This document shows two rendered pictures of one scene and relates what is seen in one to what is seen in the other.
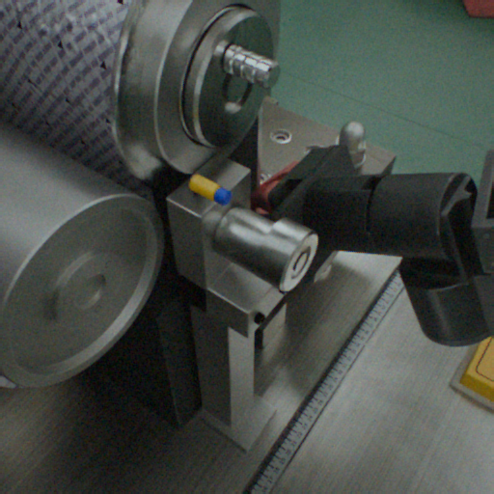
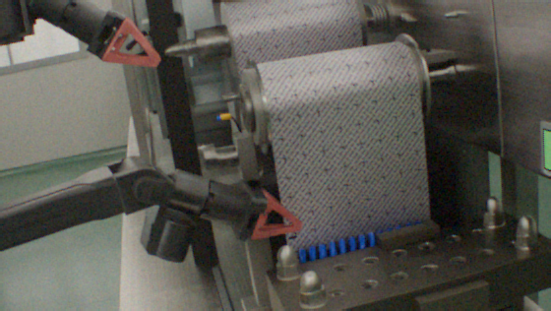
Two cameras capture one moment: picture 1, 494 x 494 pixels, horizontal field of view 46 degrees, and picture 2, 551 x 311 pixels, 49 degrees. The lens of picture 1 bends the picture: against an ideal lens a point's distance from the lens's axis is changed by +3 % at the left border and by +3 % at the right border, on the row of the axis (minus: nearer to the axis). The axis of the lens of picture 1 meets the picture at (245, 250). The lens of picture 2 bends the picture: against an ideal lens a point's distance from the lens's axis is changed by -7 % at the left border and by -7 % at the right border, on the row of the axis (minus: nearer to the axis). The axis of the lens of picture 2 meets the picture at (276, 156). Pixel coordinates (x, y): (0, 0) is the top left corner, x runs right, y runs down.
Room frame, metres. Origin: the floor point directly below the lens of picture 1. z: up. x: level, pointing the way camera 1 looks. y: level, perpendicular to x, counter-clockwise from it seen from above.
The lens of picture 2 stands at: (0.97, -0.64, 1.43)
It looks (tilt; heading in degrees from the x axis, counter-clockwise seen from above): 15 degrees down; 135
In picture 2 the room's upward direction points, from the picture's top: 9 degrees counter-clockwise
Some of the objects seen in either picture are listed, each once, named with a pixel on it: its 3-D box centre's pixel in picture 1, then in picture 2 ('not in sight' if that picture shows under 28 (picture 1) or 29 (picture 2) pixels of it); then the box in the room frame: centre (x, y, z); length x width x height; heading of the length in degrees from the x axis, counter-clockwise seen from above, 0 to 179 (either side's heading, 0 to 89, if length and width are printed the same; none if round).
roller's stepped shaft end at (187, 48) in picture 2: not in sight; (180, 49); (0.03, 0.10, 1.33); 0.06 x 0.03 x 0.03; 54
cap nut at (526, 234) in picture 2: not in sight; (526, 230); (0.66, 0.15, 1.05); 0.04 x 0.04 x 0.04
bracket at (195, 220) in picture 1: (237, 335); (245, 226); (0.23, 0.01, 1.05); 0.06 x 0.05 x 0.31; 54
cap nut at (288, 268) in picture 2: not in sight; (287, 260); (0.39, -0.06, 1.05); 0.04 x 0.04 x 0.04
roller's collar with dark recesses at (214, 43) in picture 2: not in sight; (213, 43); (0.07, 0.15, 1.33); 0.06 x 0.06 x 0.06; 54
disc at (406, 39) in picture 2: not in sight; (409, 80); (0.43, 0.22, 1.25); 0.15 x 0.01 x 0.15; 144
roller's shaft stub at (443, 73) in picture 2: not in sight; (430, 76); (0.45, 0.26, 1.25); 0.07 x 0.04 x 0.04; 54
